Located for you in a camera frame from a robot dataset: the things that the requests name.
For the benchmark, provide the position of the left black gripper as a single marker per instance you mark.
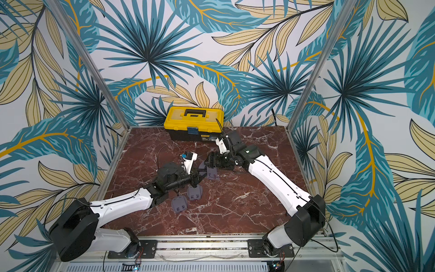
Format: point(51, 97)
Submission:
point(196, 177)

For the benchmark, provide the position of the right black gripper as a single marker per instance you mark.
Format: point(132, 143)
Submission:
point(213, 161)

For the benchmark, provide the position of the lavender stand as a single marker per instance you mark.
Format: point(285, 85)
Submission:
point(195, 193)
point(208, 173)
point(179, 204)

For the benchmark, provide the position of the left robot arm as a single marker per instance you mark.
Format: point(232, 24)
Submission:
point(80, 228)

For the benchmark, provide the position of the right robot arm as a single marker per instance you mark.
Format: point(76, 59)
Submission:
point(307, 212)

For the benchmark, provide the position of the yellow black toolbox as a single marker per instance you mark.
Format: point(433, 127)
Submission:
point(194, 124)

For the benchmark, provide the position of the white perforated vent panel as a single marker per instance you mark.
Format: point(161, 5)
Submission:
point(218, 266)

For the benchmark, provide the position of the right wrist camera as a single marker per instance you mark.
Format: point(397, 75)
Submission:
point(223, 149)

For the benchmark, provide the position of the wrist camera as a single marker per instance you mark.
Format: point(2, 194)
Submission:
point(188, 159)
point(223, 149)

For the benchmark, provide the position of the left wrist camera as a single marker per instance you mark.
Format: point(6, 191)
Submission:
point(188, 159)

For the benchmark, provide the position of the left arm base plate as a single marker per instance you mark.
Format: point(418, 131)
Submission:
point(143, 249)

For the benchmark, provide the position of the aluminium front rail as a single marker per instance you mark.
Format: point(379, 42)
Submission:
point(220, 248)

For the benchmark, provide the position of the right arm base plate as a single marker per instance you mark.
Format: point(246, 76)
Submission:
point(258, 248)

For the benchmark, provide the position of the left aluminium frame post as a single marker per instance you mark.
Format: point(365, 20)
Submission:
point(67, 25)

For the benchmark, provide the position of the aluminium frame post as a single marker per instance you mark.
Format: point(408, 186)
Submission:
point(67, 25)
point(328, 47)

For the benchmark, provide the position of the right aluminium frame post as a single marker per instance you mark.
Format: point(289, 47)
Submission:
point(328, 47)

